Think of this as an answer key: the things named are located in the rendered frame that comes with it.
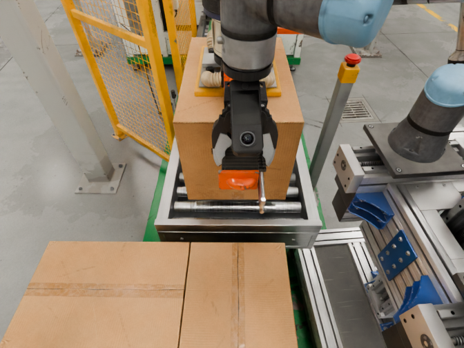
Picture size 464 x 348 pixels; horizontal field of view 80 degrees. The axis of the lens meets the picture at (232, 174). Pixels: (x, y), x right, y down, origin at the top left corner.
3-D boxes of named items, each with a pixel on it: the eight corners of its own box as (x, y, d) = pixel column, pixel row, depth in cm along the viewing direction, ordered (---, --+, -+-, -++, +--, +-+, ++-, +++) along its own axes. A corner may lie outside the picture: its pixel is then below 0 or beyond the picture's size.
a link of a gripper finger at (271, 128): (282, 141, 51) (268, 103, 45) (283, 147, 50) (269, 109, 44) (257, 148, 52) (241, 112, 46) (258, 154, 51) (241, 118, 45)
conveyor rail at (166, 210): (201, 35, 284) (200, 15, 270) (206, 35, 284) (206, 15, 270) (163, 241, 132) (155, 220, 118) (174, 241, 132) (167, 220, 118)
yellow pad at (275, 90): (247, 50, 115) (248, 37, 111) (271, 50, 115) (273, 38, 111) (250, 97, 93) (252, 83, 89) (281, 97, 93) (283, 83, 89)
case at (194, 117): (199, 111, 153) (191, 36, 123) (271, 111, 153) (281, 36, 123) (188, 199, 114) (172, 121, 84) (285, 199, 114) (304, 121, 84)
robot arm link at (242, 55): (280, 41, 35) (215, 41, 35) (275, 75, 38) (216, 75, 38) (274, 18, 40) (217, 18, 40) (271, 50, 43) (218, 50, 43)
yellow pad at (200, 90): (201, 50, 115) (200, 37, 111) (226, 50, 115) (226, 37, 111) (194, 97, 93) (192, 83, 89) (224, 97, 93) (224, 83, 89)
